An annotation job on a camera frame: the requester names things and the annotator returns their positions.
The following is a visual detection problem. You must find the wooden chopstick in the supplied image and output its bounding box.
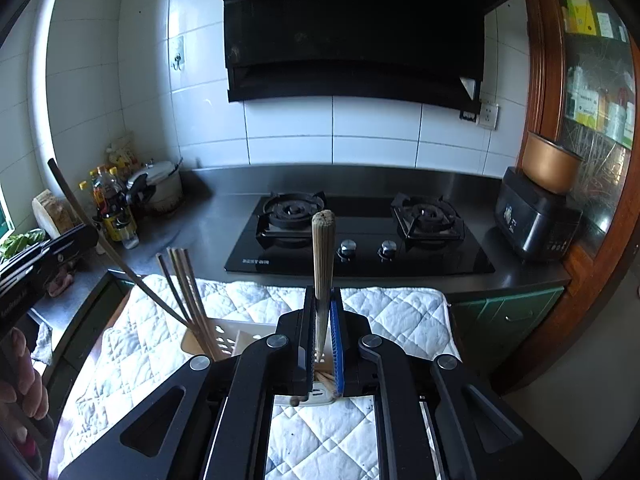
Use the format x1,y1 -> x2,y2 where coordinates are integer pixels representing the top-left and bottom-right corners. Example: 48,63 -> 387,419
176,248 -> 224,362
167,247 -> 215,360
311,209 -> 336,363
47,158 -> 189,327
155,252 -> 191,327
311,370 -> 337,403

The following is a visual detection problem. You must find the person left hand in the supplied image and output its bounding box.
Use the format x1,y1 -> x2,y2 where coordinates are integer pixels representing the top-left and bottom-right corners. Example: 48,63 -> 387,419
0,326 -> 50,461

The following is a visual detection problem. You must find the metal bowl with greens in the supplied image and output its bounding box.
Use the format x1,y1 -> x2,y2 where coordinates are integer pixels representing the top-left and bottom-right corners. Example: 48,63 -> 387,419
0,228 -> 48,263

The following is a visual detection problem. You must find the round wooden cutting board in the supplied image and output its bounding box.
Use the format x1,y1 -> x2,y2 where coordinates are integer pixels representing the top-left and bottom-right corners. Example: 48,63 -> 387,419
32,188 -> 80,238

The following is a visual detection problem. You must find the grey dish rag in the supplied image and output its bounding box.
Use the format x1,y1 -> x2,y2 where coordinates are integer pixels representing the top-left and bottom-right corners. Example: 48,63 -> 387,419
30,322 -> 53,366

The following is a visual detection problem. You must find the white plastic utensil holder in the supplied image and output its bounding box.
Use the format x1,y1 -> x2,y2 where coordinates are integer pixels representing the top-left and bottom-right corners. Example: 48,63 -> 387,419
181,318 -> 338,408

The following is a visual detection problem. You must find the dark soy sauce bottle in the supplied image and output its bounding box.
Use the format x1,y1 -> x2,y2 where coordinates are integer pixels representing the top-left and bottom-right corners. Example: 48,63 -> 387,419
98,166 -> 136,242

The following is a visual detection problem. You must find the black gas stove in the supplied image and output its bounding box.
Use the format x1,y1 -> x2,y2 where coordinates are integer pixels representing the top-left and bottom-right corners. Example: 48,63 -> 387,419
224,192 -> 495,278

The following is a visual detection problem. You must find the clear oil bottle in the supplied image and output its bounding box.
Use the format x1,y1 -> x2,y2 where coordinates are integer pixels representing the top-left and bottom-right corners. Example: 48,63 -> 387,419
78,174 -> 104,232

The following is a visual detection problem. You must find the small white jar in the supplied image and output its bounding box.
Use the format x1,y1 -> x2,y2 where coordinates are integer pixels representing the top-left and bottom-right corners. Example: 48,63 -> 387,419
118,223 -> 139,250

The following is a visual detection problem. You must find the white quilted cloth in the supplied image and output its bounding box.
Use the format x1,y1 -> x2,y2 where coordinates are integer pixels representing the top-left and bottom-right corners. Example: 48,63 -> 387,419
61,281 -> 458,479

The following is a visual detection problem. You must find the white pressure cooker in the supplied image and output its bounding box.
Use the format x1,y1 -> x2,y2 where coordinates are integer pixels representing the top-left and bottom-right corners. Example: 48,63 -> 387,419
125,159 -> 182,214

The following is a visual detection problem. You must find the copper inner pot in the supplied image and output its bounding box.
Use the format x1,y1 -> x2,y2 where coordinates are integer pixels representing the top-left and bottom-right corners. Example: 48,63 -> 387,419
521,132 -> 582,195

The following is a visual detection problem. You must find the black range hood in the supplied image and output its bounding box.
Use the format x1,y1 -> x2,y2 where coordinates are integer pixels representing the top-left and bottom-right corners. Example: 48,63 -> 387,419
222,0 -> 508,114

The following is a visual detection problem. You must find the wooden glass cabinet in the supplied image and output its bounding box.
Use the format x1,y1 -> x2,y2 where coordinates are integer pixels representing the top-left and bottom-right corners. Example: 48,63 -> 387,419
510,0 -> 639,387

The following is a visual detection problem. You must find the white wall socket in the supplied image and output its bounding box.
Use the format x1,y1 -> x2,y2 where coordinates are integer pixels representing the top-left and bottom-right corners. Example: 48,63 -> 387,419
477,101 -> 500,130

